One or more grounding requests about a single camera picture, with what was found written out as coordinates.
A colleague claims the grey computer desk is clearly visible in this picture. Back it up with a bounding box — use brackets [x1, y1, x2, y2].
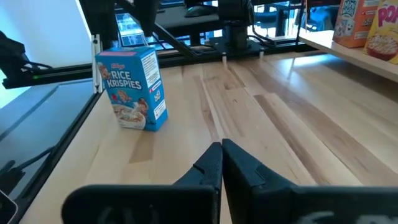
[154, 5, 224, 34]

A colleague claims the black cable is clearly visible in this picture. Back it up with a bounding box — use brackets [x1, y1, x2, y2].
[0, 146, 55, 194]

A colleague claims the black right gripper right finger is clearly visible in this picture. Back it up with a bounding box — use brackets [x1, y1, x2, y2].
[221, 138, 398, 224]

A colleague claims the orange Mini-Wheats cereal box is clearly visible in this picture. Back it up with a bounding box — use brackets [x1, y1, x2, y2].
[331, 0, 381, 49]

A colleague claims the black computer mouse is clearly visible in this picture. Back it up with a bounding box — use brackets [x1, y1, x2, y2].
[185, 5, 215, 18]

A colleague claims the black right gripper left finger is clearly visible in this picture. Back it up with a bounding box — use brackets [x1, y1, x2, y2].
[61, 142, 223, 224]

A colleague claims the black mounted device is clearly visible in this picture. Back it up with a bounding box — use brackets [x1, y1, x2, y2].
[0, 30, 52, 90]

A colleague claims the yellow Corn Pops cereal box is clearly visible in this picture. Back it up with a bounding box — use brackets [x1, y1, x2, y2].
[363, 0, 398, 65]

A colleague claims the blue Rice Krispies cereal box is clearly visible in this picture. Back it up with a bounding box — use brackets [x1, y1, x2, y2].
[95, 46, 169, 131]

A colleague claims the raised wooden shelf board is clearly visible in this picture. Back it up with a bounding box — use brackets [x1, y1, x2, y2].
[298, 29, 398, 83]

